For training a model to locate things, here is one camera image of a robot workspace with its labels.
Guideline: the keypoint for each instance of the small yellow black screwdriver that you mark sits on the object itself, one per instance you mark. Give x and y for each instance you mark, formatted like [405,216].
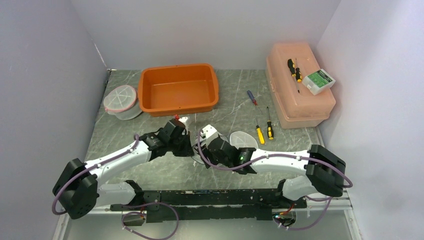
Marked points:
[259,132]

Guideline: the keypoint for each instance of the orange plastic tub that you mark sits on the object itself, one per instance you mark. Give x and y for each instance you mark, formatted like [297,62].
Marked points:
[178,89]

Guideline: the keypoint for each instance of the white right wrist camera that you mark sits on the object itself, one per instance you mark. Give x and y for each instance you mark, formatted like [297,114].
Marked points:
[208,134]

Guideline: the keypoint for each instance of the large black yellow screwdriver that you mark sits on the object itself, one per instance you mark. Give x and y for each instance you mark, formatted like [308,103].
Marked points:
[291,66]

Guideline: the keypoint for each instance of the translucent pink storage box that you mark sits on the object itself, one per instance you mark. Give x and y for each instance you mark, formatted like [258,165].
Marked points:
[296,106]

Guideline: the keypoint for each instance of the white mesh blue-zip laundry bag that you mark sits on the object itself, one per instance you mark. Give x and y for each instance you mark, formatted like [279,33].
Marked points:
[238,139]

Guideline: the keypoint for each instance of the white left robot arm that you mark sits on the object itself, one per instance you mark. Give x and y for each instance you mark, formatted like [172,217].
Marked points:
[83,186]

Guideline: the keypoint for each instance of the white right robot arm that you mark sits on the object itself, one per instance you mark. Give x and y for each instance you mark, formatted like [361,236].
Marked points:
[316,170]

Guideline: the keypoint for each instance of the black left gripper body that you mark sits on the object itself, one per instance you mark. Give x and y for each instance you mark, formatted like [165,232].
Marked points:
[180,147]

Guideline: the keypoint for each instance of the white green small box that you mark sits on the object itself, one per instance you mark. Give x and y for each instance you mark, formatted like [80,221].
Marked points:
[318,81]

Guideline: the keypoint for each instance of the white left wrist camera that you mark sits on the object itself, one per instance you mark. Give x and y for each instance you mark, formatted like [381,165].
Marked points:
[183,119]

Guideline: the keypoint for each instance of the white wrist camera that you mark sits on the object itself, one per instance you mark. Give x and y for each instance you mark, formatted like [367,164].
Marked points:
[208,134]
[183,119]

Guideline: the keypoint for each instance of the thin black yellow screwdriver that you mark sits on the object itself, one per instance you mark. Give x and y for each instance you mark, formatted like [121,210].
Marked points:
[298,75]

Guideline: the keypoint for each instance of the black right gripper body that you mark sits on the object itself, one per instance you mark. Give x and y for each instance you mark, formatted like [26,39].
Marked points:
[215,159]

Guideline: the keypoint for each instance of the blue red screwdriver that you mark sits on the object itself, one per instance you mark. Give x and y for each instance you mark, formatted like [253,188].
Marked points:
[251,97]

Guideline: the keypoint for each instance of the white mesh pink-zip laundry bag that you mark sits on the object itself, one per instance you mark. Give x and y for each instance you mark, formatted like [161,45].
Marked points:
[122,102]

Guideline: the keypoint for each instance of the black yellow screwdriver on table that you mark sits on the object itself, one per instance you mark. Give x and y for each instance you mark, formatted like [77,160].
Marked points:
[270,131]

